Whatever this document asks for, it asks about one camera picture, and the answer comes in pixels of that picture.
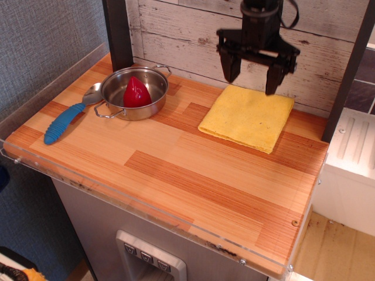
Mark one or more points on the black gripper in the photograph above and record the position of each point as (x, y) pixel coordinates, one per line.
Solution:
(259, 41)

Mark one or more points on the yellow cloth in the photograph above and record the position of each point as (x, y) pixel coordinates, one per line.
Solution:
(247, 117)

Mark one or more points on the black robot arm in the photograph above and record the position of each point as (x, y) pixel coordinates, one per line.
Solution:
(260, 4)

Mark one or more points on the small steel pot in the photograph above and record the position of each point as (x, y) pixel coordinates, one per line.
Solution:
(113, 87)

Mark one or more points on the red plastic pepper toy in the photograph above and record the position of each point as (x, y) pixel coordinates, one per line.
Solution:
(136, 94)

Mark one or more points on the clear acrylic table guard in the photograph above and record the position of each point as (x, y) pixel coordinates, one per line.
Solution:
(245, 204)

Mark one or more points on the grey toy fridge cabinet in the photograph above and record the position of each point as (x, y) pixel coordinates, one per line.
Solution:
(96, 223)

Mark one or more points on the silver dispenser panel with buttons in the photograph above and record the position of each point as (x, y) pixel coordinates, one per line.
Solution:
(140, 257)

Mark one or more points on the yellow object bottom left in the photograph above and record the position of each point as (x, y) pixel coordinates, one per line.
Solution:
(21, 275)

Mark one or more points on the dark right frame post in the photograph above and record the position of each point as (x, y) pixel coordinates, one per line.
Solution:
(350, 72)

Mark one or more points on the dark frame post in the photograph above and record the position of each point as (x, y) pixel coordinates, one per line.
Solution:
(118, 33)
(350, 72)

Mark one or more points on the dark left frame post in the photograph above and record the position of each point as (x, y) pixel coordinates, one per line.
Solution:
(118, 33)

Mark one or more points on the blue handled metal spoon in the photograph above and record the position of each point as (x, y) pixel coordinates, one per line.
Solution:
(60, 124)

